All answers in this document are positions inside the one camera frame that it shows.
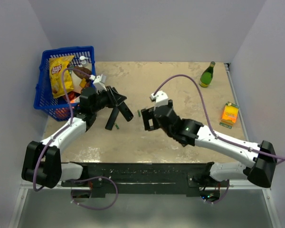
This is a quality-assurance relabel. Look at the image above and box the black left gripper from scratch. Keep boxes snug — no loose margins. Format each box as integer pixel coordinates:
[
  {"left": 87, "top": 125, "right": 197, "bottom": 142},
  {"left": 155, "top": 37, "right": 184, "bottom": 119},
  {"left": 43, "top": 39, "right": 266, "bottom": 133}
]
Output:
[{"left": 91, "top": 85, "right": 126, "bottom": 113}]

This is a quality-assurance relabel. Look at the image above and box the black remote control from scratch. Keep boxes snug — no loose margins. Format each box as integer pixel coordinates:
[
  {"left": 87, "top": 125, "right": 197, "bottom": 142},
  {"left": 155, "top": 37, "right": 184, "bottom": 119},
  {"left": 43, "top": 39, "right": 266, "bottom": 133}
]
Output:
[
  {"left": 105, "top": 107, "right": 119, "bottom": 131},
  {"left": 118, "top": 102, "right": 133, "bottom": 122}
]

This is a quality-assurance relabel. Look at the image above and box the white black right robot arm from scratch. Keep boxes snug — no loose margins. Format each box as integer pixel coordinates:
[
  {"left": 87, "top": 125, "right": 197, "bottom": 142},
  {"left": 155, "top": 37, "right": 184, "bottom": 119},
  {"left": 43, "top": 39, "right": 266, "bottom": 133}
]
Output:
[{"left": 141, "top": 100, "right": 277, "bottom": 188}]

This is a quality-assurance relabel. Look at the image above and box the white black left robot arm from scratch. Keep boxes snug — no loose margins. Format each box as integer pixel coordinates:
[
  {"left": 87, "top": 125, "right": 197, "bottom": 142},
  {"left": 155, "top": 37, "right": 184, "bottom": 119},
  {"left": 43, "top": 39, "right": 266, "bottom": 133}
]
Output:
[{"left": 21, "top": 86, "right": 133, "bottom": 188}]

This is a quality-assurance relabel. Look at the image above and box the brown and white pouch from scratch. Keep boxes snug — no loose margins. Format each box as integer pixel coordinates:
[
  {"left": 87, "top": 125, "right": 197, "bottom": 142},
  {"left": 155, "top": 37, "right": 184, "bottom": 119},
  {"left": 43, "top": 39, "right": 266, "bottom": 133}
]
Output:
[{"left": 73, "top": 66, "right": 92, "bottom": 80}]

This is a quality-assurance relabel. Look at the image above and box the white pump soap bottle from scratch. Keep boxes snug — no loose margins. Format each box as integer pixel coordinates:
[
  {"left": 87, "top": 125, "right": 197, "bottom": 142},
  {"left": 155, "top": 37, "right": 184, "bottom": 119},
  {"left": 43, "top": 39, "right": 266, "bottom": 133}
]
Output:
[{"left": 79, "top": 56, "right": 89, "bottom": 67}]

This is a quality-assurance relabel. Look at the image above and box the orange ball in basket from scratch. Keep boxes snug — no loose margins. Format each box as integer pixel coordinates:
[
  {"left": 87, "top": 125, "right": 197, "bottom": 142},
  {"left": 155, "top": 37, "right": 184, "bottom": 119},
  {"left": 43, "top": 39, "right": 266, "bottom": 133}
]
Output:
[{"left": 55, "top": 108, "right": 71, "bottom": 120}]

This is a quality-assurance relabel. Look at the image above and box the green glass bottle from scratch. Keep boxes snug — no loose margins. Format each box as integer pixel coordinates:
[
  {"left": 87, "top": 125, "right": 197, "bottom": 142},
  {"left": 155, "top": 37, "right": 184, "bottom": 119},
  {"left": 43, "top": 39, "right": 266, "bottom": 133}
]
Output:
[{"left": 199, "top": 61, "right": 216, "bottom": 87}]

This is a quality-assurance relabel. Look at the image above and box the yellow Lays chips bag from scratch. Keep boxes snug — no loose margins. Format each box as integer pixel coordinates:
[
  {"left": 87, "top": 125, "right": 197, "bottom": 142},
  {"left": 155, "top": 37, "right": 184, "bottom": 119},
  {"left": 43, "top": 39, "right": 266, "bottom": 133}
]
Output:
[{"left": 49, "top": 55, "right": 75, "bottom": 99}]

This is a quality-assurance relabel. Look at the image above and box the blue plastic basket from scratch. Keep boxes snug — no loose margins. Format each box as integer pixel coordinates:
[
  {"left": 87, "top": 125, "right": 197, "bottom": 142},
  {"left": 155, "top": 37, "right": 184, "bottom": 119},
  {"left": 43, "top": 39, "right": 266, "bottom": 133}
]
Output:
[{"left": 34, "top": 46, "right": 96, "bottom": 121}]

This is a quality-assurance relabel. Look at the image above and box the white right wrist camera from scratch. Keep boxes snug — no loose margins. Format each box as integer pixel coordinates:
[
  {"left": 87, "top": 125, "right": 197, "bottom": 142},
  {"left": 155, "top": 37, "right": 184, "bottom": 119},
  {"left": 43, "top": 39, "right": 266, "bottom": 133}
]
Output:
[{"left": 150, "top": 90, "right": 169, "bottom": 107}]

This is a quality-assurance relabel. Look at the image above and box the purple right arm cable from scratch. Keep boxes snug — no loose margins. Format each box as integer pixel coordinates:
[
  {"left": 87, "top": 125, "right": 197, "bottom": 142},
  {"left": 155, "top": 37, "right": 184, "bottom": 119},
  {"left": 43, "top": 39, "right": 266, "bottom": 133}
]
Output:
[{"left": 152, "top": 74, "right": 285, "bottom": 162}]

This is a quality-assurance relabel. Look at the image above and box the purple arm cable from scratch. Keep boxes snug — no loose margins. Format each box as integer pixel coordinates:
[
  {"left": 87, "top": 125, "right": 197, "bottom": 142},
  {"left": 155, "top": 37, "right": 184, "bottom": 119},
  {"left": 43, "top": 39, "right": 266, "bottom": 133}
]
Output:
[
  {"left": 152, "top": 74, "right": 285, "bottom": 162},
  {"left": 32, "top": 68, "right": 93, "bottom": 192}
]

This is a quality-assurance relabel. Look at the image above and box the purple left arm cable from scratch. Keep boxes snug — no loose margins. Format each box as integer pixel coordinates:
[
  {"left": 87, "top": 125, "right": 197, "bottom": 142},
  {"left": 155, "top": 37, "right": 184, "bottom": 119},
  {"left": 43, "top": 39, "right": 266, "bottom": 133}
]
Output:
[{"left": 32, "top": 68, "right": 93, "bottom": 192}]

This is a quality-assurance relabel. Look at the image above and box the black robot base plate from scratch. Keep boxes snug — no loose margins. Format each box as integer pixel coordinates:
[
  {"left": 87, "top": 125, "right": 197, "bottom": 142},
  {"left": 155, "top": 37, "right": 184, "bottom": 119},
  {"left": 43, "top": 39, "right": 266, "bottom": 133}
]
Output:
[{"left": 62, "top": 162, "right": 228, "bottom": 199}]

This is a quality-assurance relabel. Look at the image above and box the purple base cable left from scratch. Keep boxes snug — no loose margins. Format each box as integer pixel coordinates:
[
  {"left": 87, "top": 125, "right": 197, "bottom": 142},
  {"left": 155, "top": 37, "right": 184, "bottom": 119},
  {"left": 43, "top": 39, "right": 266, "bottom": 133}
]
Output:
[{"left": 70, "top": 176, "right": 119, "bottom": 210}]

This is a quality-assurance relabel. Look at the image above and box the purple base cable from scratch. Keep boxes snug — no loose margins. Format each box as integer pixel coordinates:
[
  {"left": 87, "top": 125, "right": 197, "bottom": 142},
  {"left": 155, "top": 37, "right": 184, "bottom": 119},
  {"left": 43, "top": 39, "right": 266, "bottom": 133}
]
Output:
[
  {"left": 203, "top": 178, "right": 230, "bottom": 205},
  {"left": 70, "top": 176, "right": 119, "bottom": 210}
]

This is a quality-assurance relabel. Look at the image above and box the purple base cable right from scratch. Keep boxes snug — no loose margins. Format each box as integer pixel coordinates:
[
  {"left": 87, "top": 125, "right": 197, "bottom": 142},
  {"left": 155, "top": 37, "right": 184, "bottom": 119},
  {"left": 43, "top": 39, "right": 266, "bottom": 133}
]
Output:
[{"left": 203, "top": 178, "right": 230, "bottom": 205}]

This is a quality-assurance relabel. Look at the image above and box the aluminium frame rail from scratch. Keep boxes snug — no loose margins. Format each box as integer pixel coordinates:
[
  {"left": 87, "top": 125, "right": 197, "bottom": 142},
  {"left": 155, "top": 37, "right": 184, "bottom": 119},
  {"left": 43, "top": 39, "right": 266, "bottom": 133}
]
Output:
[{"left": 229, "top": 180, "right": 267, "bottom": 190}]

